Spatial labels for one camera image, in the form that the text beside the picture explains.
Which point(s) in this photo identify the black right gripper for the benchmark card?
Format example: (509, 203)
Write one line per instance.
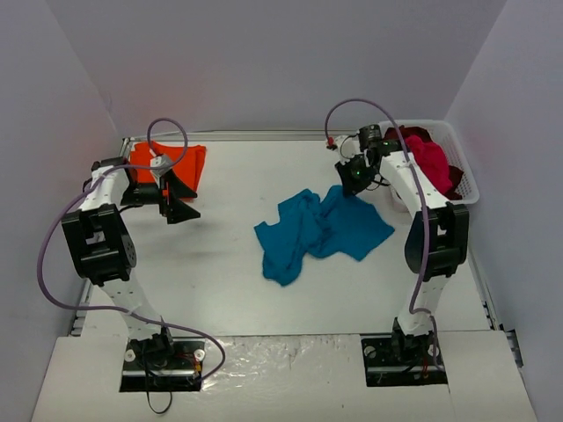
(350, 174)

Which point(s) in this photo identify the white plastic laundry basket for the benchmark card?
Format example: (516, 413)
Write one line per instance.
(457, 149)

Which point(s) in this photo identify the pink magenta t shirt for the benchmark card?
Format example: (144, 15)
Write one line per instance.
(432, 160)

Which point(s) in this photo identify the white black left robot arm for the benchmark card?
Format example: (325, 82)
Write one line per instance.
(103, 251)

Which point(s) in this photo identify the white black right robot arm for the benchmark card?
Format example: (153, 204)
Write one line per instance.
(436, 244)

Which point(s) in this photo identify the teal blue t shirt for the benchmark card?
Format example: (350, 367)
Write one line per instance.
(320, 227)

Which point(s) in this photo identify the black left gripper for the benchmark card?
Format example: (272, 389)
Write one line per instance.
(164, 199)

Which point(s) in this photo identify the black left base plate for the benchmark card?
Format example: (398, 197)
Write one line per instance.
(178, 371)

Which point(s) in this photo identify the folded orange t shirt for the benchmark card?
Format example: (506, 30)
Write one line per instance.
(188, 170)

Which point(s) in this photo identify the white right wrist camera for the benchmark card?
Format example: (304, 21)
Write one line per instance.
(334, 143)

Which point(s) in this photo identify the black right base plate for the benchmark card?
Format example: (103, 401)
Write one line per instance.
(386, 367)

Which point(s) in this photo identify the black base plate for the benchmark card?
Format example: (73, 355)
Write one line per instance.
(386, 367)
(178, 371)

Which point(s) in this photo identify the dark maroon t shirt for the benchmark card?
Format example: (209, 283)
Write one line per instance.
(455, 173)

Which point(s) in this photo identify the white front cover board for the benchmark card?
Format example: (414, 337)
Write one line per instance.
(303, 378)

